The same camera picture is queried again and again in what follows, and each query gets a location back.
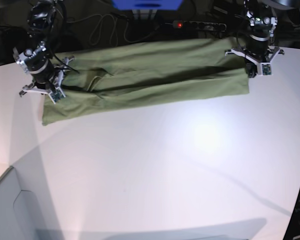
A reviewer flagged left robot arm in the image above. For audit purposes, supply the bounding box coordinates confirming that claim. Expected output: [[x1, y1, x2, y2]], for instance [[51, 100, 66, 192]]
[[225, 0, 285, 79]]

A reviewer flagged green T-shirt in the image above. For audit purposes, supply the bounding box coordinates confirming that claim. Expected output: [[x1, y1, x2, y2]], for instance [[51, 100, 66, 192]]
[[42, 38, 249, 126]]

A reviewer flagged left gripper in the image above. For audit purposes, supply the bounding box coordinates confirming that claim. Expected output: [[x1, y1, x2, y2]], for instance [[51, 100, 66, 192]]
[[225, 35, 285, 78]]

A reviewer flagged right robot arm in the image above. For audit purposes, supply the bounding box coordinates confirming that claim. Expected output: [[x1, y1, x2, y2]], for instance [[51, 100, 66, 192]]
[[13, 0, 77, 104]]

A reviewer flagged white cable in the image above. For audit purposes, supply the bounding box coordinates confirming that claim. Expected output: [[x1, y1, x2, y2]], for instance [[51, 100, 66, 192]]
[[67, 12, 161, 46]]

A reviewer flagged blue box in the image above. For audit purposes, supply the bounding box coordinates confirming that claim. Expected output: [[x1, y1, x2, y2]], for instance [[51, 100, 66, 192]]
[[112, 0, 183, 11]]

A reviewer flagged black power strip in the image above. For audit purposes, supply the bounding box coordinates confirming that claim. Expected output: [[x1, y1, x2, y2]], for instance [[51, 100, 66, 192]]
[[172, 20, 227, 32]]

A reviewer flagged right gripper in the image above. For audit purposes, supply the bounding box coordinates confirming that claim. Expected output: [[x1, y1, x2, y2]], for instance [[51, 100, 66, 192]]
[[13, 42, 75, 104]]

